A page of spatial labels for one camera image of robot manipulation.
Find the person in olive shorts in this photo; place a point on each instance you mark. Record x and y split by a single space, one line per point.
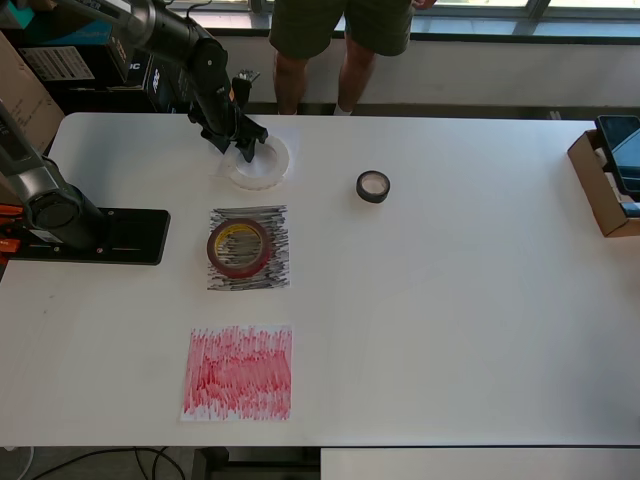
300 25

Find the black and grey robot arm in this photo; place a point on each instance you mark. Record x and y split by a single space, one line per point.
50 210

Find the red tape roll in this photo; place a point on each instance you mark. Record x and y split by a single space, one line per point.
220 262

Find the white tape roll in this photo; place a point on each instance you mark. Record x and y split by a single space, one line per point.
280 165

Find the black scribbled paper sheet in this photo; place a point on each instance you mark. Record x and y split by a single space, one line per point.
275 280

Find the black carton white print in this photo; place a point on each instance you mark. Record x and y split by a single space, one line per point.
162 95
142 75

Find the black tape roll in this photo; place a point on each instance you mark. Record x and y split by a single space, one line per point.
372 199

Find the blank white paper sheet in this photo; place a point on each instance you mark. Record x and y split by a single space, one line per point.
295 140

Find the white board panel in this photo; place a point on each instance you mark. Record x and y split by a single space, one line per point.
475 465

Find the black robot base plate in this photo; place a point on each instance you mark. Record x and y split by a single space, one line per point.
140 235

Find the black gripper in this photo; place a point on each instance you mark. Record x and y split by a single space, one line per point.
225 125

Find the teal carton box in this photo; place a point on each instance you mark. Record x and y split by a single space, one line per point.
45 32

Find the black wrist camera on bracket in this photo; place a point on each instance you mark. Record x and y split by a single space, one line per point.
243 82

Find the small white item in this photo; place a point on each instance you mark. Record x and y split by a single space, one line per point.
600 159

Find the dark metal window frame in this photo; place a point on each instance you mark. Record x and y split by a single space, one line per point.
500 39

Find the red scribbled paper sheet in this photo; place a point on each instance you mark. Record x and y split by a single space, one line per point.
240 375

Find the black table leg frame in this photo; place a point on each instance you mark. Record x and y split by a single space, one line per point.
210 465

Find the person's left hand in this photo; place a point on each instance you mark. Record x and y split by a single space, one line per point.
424 4

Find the small open cardboard box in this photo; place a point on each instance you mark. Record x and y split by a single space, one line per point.
590 180

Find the orange clamp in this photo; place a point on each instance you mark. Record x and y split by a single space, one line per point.
7 246

